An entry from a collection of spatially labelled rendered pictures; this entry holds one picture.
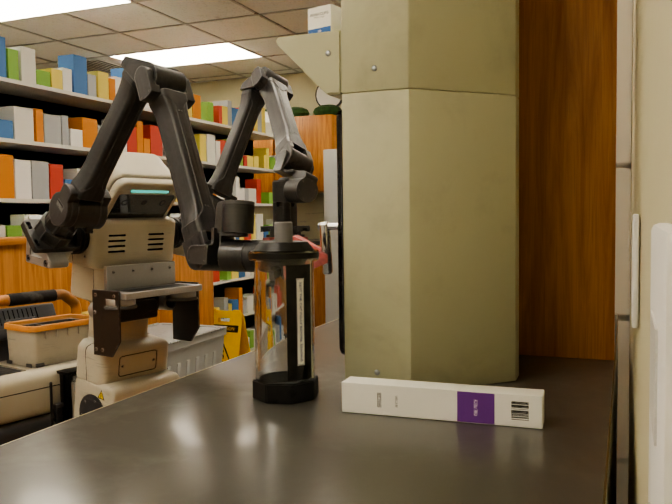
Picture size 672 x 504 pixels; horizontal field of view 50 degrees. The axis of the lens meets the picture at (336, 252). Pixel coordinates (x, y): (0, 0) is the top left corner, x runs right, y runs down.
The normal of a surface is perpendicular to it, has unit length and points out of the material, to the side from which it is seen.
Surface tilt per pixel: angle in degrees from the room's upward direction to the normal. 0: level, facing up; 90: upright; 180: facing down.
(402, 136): 90
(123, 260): 98
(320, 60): 90
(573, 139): 90
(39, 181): 90
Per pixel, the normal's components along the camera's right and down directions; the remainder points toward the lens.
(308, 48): -0.37, 0.05
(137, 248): 0.81, 0.16
